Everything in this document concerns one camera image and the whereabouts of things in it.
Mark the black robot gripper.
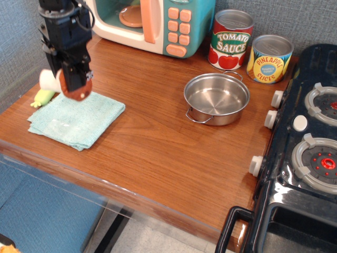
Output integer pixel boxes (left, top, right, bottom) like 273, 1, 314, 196
38, 1, 93, 92

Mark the small steel pot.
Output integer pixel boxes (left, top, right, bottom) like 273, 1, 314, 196
184, 71, 250, 126

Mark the tomato sauce can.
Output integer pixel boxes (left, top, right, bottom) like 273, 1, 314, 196
208, 9, 254, 70

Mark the brown white plush mushroom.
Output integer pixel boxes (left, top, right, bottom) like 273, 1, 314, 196
39, 69, 93, 101

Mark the light blue folded cloth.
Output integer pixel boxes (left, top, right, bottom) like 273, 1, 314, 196
28, 92, 126, 151

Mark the orange toy plate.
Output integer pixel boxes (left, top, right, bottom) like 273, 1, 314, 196
119, 5, 143, 28

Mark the teal cream toy microwave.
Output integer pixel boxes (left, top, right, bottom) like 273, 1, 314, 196
86, 0, 215, 59

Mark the white stove knob middle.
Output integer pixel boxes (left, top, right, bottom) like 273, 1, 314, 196
264, 110, 277, 130

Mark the white stove knob lower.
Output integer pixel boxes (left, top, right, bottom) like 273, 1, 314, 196
249, 155, 264, 178

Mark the spoon with yellow-green handle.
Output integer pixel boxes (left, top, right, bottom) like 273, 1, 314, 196
30, 89, 55, 108

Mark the white stove knob upper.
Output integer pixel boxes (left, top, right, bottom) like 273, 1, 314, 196
271, 90, 284, 109

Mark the orange object at corner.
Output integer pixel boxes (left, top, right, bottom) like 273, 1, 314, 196
0, 234, 21, 253

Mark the white stove knob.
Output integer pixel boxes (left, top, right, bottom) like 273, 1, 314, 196
249, 155, 264, 178
264, 110, 277, 130
271, 90, 284, 109

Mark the black toy stove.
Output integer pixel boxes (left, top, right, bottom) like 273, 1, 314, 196
216, 44, 336, 252

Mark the pineapple slices can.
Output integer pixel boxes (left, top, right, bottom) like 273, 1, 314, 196
246, 35, 294, 84

